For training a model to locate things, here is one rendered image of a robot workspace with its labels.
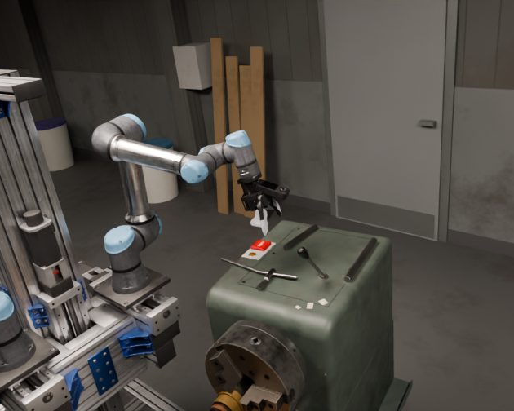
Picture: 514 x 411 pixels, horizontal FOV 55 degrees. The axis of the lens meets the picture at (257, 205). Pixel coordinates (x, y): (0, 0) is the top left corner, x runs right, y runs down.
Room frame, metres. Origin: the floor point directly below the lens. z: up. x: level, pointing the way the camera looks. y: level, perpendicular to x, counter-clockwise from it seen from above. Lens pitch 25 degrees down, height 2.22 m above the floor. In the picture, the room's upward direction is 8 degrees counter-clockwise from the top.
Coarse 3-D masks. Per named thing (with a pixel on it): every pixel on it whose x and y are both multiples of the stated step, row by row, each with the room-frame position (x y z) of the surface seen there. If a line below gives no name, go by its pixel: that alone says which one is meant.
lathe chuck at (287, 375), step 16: (224, 336) 1.25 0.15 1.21; (240, 336) 1.21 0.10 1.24; (256, 336) 1.20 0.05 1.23; (208, 352) 1.24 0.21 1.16; (240, 352) 1.16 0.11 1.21; (256, 352) 1.14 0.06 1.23; (272, 352) 1.15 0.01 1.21; (288, 352) 1.17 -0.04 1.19; (208, 368) 1.25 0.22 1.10; (240, 368) 1.17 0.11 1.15; (256, 368) 1.13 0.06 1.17; (272, 368) 1.10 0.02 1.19; (288, 368) 1.13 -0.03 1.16; (256, 384) 1.14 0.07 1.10; (272, 384) 1.11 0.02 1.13; (288, 384) 1.09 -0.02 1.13
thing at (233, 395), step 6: (222, 396) 1.09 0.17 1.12; (228, 396) 1.09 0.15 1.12; (234, 396) 1.09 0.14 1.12; (240, 396) 1.10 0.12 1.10; (216, 402) 1.08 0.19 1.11; (222, 402) 1.07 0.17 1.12; (228, 402) 1.07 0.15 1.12; (234, 402) 1.07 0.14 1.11; (210, 408) 1.07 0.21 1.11; (216, 408) 1.06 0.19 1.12; (222, 408) 1.05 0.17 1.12; (228, 408) 1.06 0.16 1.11; (234, 408) 1.06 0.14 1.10; (240, 408) 1.07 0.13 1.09
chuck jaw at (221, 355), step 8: (216, 344) 1.24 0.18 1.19; (216, 352) 1.21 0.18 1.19; (224, 352) 1.19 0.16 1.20; (216, 360) 1.17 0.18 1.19; (224, 360) 1.17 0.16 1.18; (232, 360) 1.19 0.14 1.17; (216, 368) 1.17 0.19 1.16; (224, 368) 1.16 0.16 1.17; (232, 368) 1.17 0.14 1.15; (216, 376) 1.15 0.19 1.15; (224, 376) 1.14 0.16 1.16; (232, 376) 1.15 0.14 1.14; (240, 376) 1.16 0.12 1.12; (224, 384) 1.12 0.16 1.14; (232, 384) 1.13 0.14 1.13
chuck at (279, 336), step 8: (240, 320) 1.31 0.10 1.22; (248, 320) 1.28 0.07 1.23; (256, 320) 1.27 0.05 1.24; (256, 328) 1.24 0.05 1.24; (264, 328) 1.23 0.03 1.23; (272, 328) 1.23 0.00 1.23; (272, 336) 1.20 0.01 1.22; (280, 336) 1.21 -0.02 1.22; (288, 344) 1.19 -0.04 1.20; (296, 352) 1.18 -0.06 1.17; (296, 360) 1.16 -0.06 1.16; (304, 360) 1.18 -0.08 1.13; (304, 368) 1.17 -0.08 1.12; (304, 376) 1.16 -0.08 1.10; (304, 384) 1.15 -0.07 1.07
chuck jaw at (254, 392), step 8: (248, 392) 1.12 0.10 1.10; (256, 392) 1.11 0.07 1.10; (264, 392) 1.10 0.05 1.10; (272, 392) 1.10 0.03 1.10; (240, 400) 1.09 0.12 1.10; (248, 400) 1.08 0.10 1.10; (256, 400) 1.08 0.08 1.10; (264, 400) 1.08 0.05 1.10; (272, 400) 1.07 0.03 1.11; (280, 400) 1.07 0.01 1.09; (288, 400) 1.08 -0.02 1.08; (248, 408) 1.07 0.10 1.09; (256, 408) 1.07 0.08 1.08; (264, 408) 1.08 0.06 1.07; (272, 408) 1.07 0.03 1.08; (280, 408) 1.07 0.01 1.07
